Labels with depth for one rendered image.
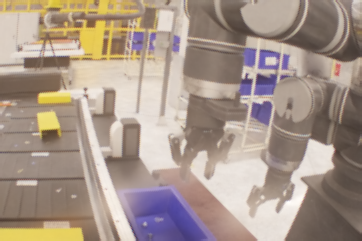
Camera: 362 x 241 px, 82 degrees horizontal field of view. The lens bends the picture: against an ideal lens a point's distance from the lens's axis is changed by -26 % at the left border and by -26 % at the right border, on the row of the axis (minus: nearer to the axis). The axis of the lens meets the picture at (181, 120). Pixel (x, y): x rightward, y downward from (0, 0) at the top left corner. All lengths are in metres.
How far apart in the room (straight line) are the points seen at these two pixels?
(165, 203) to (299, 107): 0.41
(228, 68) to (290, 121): 0.22
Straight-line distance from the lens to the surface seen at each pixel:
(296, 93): 0.59
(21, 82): 1.37
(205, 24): 0.45
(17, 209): 0.54
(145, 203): 0.69
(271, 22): 0.33
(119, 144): 0.95
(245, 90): 3.00
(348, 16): 0.45
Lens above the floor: 1.33
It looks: 19 degrees down
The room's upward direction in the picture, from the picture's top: 7 degrees clockwise
